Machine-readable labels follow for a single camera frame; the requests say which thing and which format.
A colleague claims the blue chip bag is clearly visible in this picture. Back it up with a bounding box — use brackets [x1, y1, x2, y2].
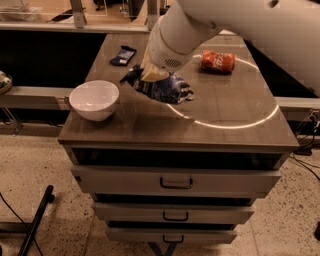
[120, 65, 195, 105]

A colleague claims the drawer with handle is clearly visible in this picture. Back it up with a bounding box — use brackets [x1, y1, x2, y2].
[92, 202, 254, 224]
[106, 228, 237, 244]
[71, 165, 281, 198]

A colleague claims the black pole on floor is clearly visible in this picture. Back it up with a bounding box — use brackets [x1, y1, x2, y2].
[18, 185, 55, 256]

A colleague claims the grey drawer cabinet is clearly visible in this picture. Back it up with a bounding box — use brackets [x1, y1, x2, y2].
[57, 33, 300, 256]

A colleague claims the orange soda can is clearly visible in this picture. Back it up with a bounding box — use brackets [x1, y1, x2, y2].
[200, 50, 236, 73]

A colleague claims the middle drawer with handle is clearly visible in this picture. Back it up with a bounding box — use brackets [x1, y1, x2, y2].
[92, 202, 254, 224]

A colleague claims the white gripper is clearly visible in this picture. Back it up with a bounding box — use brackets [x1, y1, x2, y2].
[140, 15, 200, 82]

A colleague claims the bottom drawer with handle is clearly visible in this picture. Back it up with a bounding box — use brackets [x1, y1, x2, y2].
[106, 228, 237, 244]

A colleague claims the black floor cable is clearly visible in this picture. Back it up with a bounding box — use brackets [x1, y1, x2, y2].
[0, 192, 44, 256]

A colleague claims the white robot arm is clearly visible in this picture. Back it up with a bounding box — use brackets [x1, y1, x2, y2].
[142, 0, 320, 94]

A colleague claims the metal railing frame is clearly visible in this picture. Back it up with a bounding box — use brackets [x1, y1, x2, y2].
[0, 0, 174, 33]

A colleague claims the top drawer with handle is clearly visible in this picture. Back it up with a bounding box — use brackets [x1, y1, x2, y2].
[71, 165, 281, 198]

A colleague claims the small dark blue snack packet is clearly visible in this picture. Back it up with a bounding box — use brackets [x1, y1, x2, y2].
[109, 46, 137, 66]

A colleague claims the white bowl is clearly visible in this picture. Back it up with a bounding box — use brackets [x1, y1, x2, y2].
[69, 80, 119, 121]

